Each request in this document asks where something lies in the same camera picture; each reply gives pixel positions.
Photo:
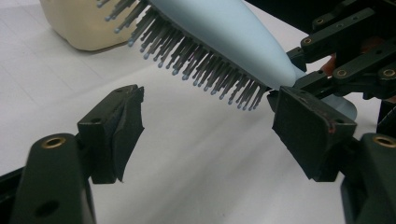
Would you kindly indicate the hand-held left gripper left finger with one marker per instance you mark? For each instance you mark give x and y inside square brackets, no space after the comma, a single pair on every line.
[109,137]

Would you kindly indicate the cream square cup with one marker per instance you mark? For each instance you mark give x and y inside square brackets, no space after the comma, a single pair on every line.
[81,23]

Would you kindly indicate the light blue hairbrush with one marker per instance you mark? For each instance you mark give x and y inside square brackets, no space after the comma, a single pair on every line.
[224,37]

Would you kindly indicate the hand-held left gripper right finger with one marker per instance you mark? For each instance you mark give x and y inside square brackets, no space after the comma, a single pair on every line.
[311,137]

